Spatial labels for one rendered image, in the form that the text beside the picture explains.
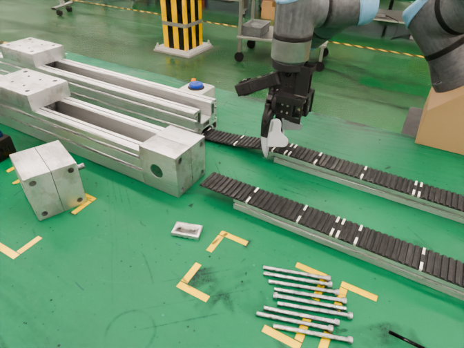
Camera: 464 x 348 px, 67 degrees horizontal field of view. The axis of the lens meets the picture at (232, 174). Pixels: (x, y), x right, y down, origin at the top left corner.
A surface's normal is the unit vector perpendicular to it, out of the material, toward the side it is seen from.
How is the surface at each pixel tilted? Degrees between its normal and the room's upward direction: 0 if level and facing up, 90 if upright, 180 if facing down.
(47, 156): 0
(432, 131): 90
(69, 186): 90
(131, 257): 0
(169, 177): 90
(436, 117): 90
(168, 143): 0
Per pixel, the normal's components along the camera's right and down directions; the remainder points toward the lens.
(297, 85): -0.50, 0.50
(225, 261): 0.02, -0.81
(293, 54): -0.02, 0.58
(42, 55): 0.86, 0.31
